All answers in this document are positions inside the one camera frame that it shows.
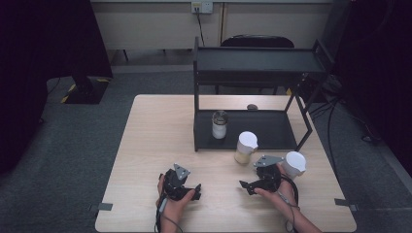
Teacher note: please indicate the person's left hand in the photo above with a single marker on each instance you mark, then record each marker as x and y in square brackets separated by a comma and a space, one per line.
[173, 205]

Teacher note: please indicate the small grey round object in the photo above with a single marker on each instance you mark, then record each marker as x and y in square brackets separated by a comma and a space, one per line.
[252, 106]

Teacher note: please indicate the large black curtain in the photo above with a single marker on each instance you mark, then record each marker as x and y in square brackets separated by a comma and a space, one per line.
[39, 64]

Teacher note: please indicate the glass jar with yellow grains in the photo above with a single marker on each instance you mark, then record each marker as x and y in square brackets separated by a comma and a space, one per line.
[246, 145]

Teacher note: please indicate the black stand base yellow stripes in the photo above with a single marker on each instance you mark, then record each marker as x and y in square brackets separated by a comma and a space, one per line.
[85, 92]

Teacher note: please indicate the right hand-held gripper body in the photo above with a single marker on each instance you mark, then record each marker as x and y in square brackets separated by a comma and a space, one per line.
[268, 178]

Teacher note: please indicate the person's right hand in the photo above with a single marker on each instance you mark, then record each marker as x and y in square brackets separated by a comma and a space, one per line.
[286, 194]

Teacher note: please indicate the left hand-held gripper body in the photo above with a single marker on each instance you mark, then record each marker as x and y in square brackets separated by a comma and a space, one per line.
[173, 186]

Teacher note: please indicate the narrow black curtain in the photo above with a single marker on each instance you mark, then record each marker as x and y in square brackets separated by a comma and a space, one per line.
[379, 64]

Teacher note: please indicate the black metal shelf rack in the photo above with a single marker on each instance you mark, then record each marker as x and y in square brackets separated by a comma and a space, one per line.
[259, 61]

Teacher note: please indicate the glass jar with white contents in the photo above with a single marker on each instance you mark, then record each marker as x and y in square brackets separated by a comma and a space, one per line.
[219, 129]

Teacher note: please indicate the black chair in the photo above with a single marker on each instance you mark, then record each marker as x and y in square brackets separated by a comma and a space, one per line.
[257, 41]

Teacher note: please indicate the white-lidded jar with brown contents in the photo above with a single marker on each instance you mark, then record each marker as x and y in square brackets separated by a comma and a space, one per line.
[295, 163]

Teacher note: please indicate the white wall socket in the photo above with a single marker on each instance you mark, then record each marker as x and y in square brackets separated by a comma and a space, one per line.
[201, 6]

